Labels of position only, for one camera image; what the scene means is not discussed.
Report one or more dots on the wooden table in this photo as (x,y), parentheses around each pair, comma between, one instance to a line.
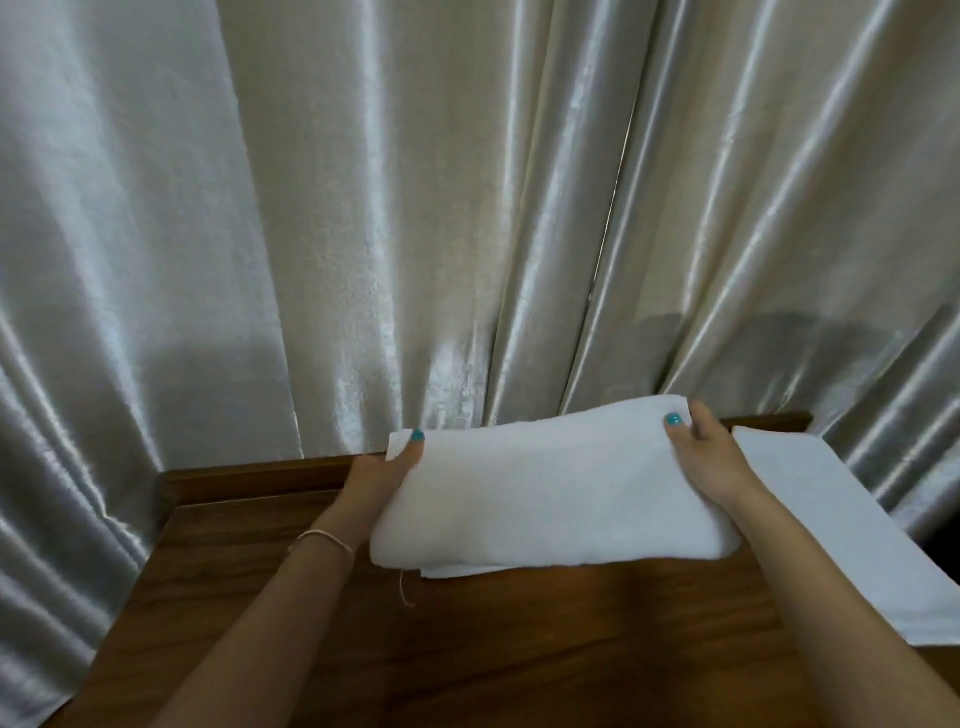
(487,645)

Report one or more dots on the white towel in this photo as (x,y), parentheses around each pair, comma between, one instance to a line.
(847,525)
(547,487)

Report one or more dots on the person's right hand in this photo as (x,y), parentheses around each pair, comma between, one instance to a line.
(711,457)

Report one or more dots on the person's right thumb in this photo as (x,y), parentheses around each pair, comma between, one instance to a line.
(679,437)

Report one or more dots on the person's left hand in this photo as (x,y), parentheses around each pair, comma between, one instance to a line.
(369,482)

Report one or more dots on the flat white towel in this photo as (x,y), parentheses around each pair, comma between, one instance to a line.
(847,525)

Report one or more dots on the person's left forearm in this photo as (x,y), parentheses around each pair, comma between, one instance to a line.
(255,637)

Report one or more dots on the person's left thumb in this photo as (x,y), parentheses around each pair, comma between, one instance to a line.
(409,448)

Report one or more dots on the silver satin curtain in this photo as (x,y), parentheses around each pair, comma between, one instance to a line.
(450,210)

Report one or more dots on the person's right forearm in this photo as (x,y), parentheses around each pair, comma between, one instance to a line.
(832,592)

